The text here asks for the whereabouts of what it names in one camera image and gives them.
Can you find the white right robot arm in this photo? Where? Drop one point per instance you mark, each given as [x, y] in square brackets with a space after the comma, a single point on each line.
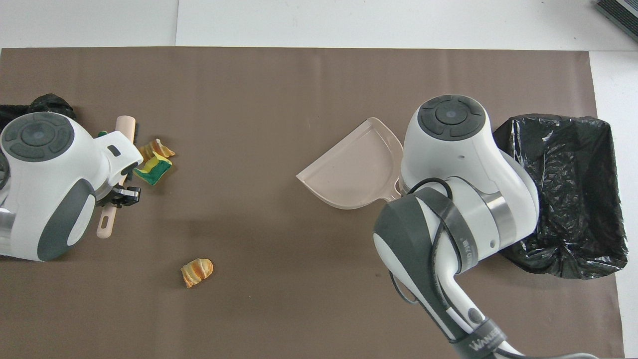
[448, 164]

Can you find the brown paper table mat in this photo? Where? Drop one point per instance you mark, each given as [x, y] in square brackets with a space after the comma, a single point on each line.
[299, 75]

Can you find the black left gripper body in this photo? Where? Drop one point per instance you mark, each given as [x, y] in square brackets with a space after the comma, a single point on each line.
[108, 199]

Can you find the beige hand brush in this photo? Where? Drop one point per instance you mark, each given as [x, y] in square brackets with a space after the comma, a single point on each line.
[106, 224]

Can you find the pale pink plastic dustpan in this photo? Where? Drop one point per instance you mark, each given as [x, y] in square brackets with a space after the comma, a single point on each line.
[349, 169]

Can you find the orange striped bread toy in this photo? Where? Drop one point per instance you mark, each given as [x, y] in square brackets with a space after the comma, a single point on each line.
[158, 148]
[197, 271]

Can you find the yellow green notched sponge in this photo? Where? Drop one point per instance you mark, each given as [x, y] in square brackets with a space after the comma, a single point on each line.
[155, 172]

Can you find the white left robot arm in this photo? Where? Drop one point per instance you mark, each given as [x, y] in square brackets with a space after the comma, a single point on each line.
[50, 189]

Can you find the dark grey ribbed device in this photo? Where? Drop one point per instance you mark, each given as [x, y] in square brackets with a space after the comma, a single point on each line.
[620, 15]

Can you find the black bag-lined bin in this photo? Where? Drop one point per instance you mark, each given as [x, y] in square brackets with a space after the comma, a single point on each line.
[573, 174]
[50, 103]

